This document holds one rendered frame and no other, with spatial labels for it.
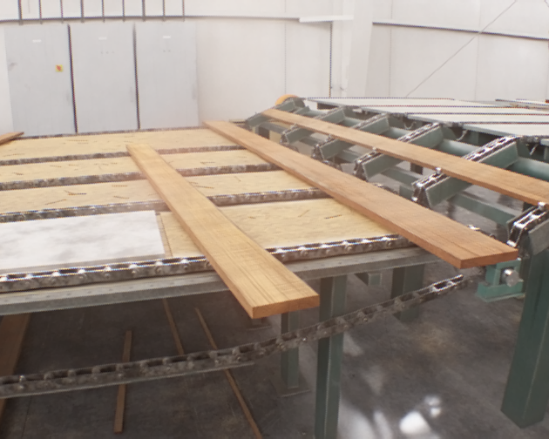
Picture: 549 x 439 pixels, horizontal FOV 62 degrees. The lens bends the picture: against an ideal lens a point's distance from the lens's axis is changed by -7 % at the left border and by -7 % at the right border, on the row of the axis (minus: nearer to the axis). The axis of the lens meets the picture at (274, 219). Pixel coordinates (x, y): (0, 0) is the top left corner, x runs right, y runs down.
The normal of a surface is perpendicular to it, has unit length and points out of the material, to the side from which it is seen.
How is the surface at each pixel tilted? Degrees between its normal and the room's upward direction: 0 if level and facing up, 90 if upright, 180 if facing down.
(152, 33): 90
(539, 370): 90
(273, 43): 87
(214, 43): 86
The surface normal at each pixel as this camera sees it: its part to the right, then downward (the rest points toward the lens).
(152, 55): 0.29, 0.28
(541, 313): -0.95, 0.09
